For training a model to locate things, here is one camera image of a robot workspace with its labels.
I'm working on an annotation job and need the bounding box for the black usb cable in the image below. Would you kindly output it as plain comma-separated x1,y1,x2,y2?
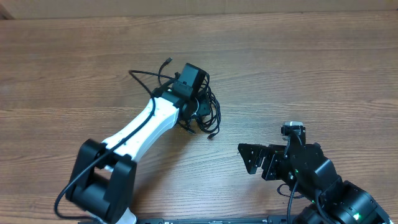
157,57,222,140

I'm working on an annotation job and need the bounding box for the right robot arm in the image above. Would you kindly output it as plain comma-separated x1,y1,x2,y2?
238,143,391,224

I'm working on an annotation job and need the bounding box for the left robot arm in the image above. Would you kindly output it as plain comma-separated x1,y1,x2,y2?
54,63,210,223

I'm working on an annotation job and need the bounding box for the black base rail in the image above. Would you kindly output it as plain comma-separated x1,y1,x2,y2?
116,215,287,224

